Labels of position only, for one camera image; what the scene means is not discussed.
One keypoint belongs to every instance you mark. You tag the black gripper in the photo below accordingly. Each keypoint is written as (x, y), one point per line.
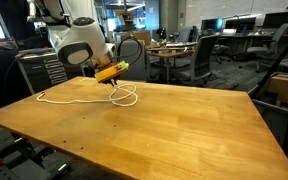
(112, 82)

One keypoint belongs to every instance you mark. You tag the orange black bar clamp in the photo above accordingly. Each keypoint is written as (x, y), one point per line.
(19, 161)

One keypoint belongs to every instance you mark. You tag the yellow wrist camera mount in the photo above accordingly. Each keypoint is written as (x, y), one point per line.
(111, 72)

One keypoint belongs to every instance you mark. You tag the cardboard box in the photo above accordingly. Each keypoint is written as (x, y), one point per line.
(279, 86)

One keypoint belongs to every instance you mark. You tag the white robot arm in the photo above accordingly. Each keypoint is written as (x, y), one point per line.
(74, 32)

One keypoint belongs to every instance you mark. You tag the black drawer cabinet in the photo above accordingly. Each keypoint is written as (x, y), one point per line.
(42, 69)

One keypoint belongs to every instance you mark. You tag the grey fabric chair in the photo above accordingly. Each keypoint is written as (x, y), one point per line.
(133, 53)

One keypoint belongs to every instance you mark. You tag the dark swivel office chair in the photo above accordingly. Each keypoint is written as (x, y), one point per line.
(198, 70)

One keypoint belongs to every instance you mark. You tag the round wooden table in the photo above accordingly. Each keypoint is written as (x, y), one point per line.
(171, 50)

